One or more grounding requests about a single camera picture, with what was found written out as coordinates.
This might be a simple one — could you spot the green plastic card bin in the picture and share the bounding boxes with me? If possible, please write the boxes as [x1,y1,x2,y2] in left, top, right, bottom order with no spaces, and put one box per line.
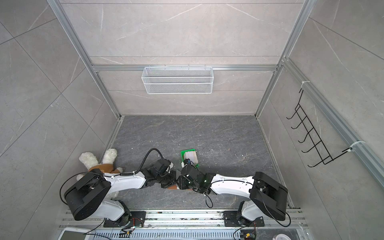
[181,149,199,168]

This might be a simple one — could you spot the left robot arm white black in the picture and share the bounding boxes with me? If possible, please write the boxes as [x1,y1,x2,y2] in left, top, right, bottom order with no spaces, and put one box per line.
[64,159,177,226]

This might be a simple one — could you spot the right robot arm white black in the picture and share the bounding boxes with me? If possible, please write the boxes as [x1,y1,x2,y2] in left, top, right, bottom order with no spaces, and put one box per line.
[176,164,289,228]

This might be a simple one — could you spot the stack of cards in bin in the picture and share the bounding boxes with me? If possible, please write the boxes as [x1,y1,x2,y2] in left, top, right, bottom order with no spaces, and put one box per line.
[183,151,198,166]

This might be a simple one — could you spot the white teddy bear brown shirt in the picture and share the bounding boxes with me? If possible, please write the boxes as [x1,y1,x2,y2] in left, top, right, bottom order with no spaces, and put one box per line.
[79,149,123,174]

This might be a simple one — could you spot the white tablet device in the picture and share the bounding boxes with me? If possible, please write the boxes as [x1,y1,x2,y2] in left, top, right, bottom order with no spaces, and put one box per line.
[58,227,91,240]

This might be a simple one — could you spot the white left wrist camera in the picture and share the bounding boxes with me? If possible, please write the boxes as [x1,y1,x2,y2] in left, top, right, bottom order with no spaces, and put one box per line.
[166,162,174,173]

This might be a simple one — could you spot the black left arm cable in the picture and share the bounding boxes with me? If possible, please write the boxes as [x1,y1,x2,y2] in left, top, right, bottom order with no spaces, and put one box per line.
[133,147,165,176]

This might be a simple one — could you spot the aluminium front rail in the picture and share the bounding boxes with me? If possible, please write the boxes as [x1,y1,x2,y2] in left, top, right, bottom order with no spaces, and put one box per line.
[58,209,308,230]

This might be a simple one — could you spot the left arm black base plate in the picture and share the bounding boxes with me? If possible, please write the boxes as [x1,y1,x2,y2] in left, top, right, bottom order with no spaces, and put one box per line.
[103,211,147,228]

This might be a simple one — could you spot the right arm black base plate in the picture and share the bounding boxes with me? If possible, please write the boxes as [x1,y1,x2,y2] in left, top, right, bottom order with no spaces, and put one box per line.
[223,211,265,227]

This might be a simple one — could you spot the white wire mesh basket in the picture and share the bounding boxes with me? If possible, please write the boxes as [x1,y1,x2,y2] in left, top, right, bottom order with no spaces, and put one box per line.
[142,67,214,95]

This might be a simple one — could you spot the black wire hook rack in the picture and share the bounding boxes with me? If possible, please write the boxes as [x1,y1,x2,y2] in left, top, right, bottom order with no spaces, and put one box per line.
[286,89,353,168]

